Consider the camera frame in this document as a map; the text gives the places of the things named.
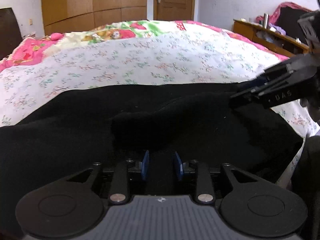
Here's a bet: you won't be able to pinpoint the brown wooden door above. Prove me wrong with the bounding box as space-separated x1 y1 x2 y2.
153 0 195 21

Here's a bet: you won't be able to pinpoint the dark wooden headboard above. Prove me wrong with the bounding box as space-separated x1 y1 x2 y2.
0 8 22 59

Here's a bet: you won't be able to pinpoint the black pants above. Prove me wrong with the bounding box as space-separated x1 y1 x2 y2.
1 83 303 237

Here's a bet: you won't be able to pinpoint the pink and yellow cartoon quilt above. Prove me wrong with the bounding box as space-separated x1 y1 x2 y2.
1 20 287 71

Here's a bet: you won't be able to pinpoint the metal thermos bottle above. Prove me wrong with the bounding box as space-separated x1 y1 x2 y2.
263 13 269 29

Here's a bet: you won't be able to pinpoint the white floral bed sheet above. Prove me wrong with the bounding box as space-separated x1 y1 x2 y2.
0 29 320 188

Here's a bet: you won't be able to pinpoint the pink cloth over dark chair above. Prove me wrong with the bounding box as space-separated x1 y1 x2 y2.
268 2 312 44

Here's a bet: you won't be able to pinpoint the brown wooden wardrobe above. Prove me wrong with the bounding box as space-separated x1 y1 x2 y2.
41 0 147 35

